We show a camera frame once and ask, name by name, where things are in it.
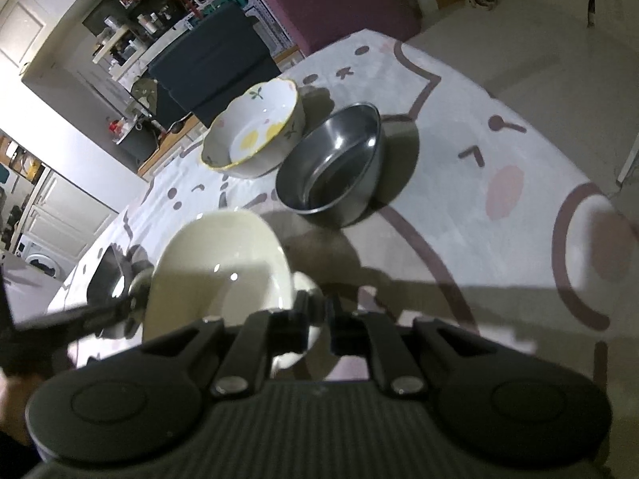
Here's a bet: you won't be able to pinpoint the cream two-handled bowl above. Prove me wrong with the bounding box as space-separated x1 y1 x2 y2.
142 209 323 343

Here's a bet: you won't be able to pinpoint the small round steel bowl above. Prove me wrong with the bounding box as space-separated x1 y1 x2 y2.
275 103 385 228

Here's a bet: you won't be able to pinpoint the floral yellow-rimmed bowl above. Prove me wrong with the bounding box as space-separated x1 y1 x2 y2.
200 78 306 180

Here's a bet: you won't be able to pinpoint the steel rectangular tray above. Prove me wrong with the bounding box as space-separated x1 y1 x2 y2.
87 244 132 340

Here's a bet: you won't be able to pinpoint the person left hand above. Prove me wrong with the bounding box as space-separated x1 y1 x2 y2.
0 374 44 445

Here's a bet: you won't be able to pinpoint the white washing machine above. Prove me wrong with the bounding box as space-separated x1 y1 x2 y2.
15 235 73 281

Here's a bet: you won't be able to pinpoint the white kitchen cabinets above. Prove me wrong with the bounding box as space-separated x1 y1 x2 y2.
13 170 117 262

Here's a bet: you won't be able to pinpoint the bear print tablecloth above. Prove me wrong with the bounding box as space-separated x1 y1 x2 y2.
51 32 636 394

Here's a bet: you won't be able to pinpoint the grey trash bin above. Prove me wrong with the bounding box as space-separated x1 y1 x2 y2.
117 122 159 166

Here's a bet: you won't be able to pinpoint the dark blue floor chair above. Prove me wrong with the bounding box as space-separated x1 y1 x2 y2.
149 3 280 125

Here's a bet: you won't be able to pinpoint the white tiered rack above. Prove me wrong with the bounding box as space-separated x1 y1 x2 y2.
92 25 147 81

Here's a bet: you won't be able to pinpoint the maroon floor chair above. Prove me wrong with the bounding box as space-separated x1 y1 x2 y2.
264 0 421 56

